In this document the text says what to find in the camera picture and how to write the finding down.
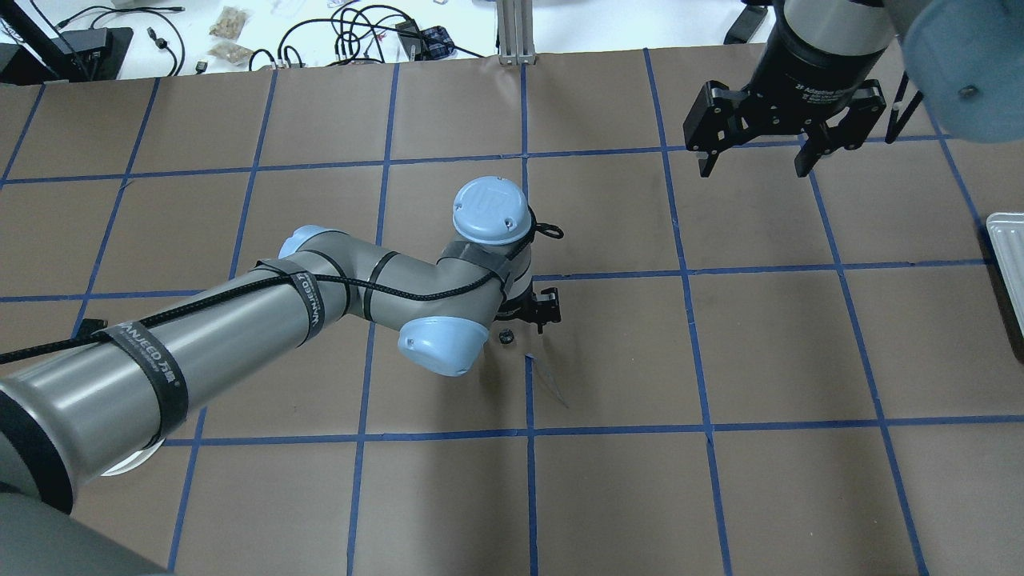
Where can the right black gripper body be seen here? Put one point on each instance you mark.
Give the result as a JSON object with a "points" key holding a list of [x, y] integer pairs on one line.
{"points": [[808, 76]]}

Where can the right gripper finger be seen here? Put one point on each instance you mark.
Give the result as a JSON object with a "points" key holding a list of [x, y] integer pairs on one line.
{"points": [[811, 153], [706, 162]]}

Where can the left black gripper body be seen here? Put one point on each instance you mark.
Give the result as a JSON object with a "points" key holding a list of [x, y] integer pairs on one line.
{"points": [[534, 307]]}

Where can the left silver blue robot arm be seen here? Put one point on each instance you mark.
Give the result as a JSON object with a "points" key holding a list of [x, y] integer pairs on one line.
{"points": [[105, 402]]}

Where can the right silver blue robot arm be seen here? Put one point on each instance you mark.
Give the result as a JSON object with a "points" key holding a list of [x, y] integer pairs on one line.
{"points": [[964, 57]]}

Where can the ribbed silver metal tray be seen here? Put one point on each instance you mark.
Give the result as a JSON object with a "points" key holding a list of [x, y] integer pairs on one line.
{"points": [[1005, 231]]}

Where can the black power adapter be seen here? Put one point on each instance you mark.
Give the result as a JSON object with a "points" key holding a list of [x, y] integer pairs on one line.
{"points": [[746, 24]]}

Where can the black device on table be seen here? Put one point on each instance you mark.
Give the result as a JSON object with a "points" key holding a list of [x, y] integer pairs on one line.
{"points": [[102, 52]]}

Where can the aluminium frame post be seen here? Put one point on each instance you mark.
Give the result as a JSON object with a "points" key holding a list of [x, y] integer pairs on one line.
{"points": [[515, 32]]}

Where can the white curved plastic bracket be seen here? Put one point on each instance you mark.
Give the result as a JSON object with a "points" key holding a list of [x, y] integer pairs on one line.
{"points": [[134, 461]]}

